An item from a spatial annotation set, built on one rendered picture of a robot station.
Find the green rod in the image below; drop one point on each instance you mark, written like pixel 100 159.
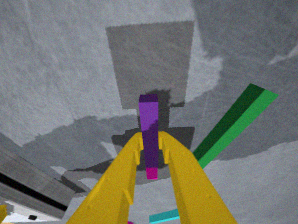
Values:
pixel 250 104

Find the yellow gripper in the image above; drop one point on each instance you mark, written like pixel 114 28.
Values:
pixel 197 200

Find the purple rod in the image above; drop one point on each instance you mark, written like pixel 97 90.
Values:
pixel 148 108

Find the turquoise rod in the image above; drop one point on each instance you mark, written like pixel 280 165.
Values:
pixel 165 216

